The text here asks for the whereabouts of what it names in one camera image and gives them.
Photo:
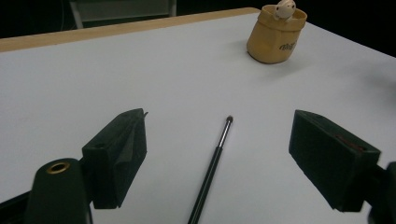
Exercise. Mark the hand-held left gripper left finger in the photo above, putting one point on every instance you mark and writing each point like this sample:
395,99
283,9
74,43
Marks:
115,158

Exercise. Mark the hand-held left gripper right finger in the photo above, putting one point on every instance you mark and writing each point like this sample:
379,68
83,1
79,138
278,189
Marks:
333,158

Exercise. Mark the black pen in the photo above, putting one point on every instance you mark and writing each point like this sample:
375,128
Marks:
211,169

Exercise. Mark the yellow pen holder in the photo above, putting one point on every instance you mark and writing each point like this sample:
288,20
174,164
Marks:
274,43

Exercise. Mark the small white animal figurine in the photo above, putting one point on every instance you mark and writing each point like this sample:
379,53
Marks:
285,9

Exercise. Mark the grey metal table frame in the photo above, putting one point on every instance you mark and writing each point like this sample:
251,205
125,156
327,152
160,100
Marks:
124,11

